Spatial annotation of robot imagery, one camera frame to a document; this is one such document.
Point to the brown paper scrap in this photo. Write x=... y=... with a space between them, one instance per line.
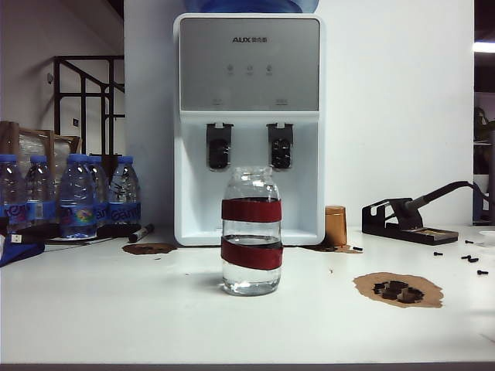
x=340 y=249

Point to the large brown paper patch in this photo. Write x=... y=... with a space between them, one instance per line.
x=398 y=290

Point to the dark velcro pieces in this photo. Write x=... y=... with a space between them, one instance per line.
x=398 y=291

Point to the small brown paper patch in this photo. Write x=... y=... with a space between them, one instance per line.
x=149 y=248

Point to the white backdrop board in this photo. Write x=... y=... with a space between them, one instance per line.
x=386 y=116

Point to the blue-label plastic water bottle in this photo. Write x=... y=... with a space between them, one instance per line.
x=11 y=193
x=100 y=185
x=124 y=193
x=77 y=201
x=38 y=189

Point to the wooden frame with plastic wrap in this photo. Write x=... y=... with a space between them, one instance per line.
x=46 y=139

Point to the white AUX water dispenser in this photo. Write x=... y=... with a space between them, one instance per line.
x=251 y=77

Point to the glass jar with red belts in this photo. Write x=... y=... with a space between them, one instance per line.
x=251 y=210

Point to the black stair railing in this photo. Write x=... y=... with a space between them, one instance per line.
x=83 y=100

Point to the small brown cup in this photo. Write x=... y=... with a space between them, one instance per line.
x=335 y=226

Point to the black marker pen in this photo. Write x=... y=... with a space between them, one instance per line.
x=141 y=233

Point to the blue cloth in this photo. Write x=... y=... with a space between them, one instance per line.
x=19 y=253

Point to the grey dispenser tap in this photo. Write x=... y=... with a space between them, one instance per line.
x=280 y=145

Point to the black soldering iron stand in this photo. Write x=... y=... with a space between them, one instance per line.
x=410 y=232

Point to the black soldering iron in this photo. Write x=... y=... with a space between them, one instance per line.
x=421 y=203

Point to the blue water jug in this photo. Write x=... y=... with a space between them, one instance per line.
x=247 y=4

